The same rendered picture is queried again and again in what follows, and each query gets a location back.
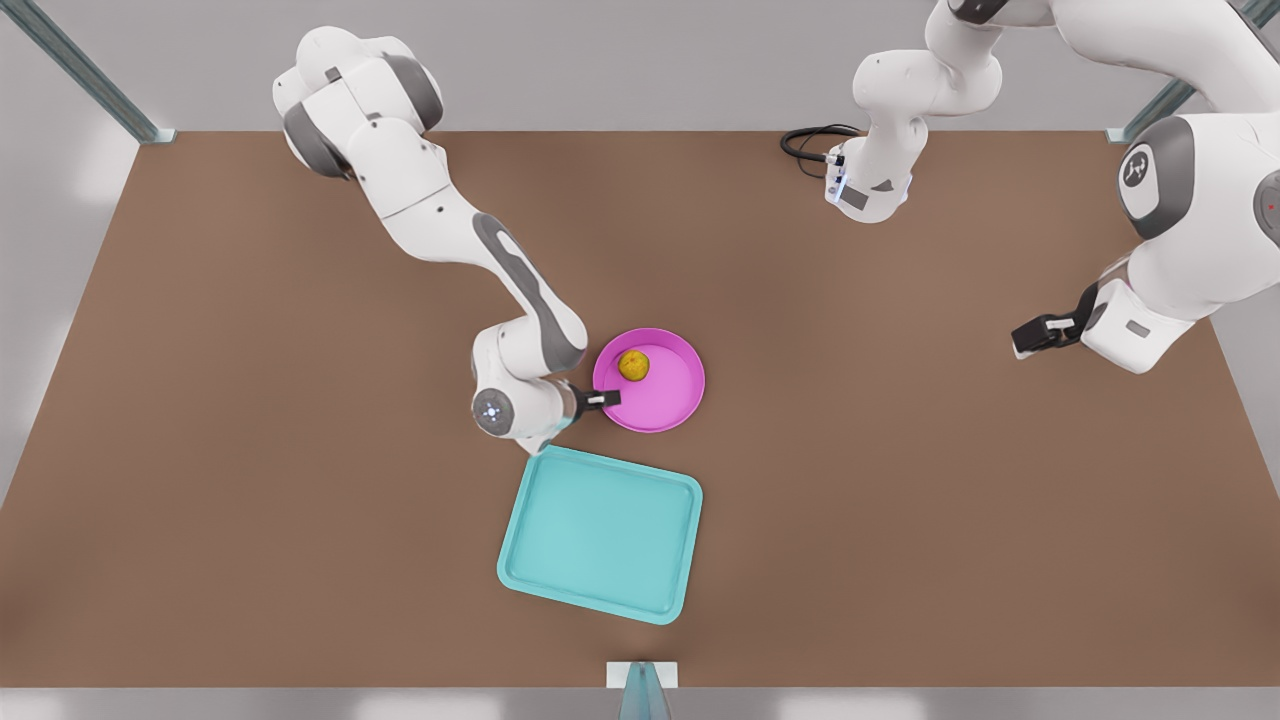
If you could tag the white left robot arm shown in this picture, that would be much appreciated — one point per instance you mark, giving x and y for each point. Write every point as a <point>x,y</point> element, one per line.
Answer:
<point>1190,190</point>

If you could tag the orange fruit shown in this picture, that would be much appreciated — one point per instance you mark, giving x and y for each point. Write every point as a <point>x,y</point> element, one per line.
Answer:
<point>634,365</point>

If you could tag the silver frame post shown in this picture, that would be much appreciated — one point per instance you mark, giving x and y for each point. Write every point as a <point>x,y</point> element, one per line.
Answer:
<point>80,65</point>
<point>642,690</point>
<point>1185,85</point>

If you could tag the teal rectangular tray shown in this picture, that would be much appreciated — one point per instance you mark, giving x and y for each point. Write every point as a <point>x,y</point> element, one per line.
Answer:
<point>600,535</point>

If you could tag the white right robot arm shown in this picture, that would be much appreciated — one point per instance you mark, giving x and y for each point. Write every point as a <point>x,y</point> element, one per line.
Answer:
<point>420,190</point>

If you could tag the pink round plate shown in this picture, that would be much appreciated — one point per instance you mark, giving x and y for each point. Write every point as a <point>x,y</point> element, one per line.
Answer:
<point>650,380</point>

